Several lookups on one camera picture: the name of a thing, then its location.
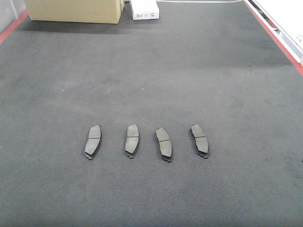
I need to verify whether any brake pad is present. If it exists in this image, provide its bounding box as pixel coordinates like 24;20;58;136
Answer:
84;125;102;160
190;124;208;159
155;128;172;162
125;124;140;158

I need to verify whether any white machine beside conveyor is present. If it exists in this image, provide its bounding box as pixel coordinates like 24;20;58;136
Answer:
253;0;303;64

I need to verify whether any white carton box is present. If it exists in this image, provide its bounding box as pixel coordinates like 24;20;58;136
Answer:
129;0;160;20

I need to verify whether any cardboard box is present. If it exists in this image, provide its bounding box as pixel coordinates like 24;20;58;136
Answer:
25;0;125;24

